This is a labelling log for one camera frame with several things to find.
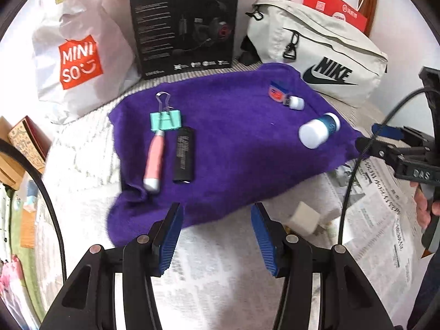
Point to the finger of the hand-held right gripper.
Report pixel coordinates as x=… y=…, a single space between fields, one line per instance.
x=369 y=145
x=388 y=131

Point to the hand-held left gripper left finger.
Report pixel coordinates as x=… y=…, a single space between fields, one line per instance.
x=170 y=240

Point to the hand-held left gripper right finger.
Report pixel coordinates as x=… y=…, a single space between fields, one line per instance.
x=264 y=240

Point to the white and blue bottle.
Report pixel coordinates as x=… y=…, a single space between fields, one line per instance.
x=318 y=130

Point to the pink tube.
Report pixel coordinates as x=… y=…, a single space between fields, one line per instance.
x=154 y=158

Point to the small white cap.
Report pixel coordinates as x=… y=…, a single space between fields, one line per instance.
x=296 y=102

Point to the black lighter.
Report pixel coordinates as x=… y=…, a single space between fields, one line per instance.
x=184 y=154

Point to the green binder clip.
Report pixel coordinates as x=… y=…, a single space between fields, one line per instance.
x=166 y=120

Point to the person's right forearm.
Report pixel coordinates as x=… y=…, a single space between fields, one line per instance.
x=426 y=288

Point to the person's right hand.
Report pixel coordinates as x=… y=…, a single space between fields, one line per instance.
x=424 y=206

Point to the white charger plug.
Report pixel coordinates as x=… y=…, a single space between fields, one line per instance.
x=304 y=220

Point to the newspaper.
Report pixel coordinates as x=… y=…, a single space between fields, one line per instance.
x=378 y=220

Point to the purple towel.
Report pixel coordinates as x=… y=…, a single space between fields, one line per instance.
x=233 y=151

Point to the grey waist bag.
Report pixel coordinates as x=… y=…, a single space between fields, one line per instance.
x=326 y=41

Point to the brown wooden headboard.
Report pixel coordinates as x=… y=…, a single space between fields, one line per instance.
x=369 y=0

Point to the brown patterned box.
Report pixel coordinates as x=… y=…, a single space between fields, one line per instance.
x=24 y=137

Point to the black headset box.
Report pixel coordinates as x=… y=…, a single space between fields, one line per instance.
x=182 y=24

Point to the white plastic shopping bag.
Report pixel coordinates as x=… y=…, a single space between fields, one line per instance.
x=68 y=24

